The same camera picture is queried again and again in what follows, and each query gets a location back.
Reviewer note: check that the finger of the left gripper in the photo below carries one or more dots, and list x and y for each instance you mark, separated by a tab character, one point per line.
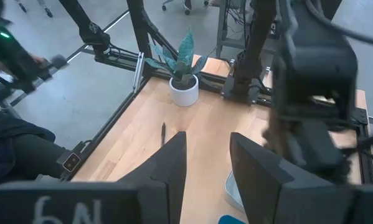
334	155
307	140

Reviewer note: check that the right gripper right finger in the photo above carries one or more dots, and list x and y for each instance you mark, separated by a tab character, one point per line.
267	196

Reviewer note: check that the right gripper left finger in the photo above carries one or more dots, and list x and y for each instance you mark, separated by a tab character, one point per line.
173	174

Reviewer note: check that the black retractable pen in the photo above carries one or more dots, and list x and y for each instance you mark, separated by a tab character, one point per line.
163	133

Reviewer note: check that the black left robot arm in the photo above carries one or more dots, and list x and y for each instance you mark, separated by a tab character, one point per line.
254	46

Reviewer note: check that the white plastic bin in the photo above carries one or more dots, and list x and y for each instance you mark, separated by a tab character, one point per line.
233	193

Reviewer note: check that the blue plastic bin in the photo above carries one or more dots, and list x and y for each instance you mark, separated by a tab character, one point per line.
229	220

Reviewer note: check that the white plant pot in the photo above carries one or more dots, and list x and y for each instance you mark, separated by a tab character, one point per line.
183	95

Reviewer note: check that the green spiky plant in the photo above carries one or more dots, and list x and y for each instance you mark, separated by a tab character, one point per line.
183	59

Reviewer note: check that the person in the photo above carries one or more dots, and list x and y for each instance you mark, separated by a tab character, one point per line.
18	149

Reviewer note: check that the person's hand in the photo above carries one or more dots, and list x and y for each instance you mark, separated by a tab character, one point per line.
38	59

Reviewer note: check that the black aluminium table frame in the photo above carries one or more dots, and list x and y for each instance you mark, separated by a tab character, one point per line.
139	25

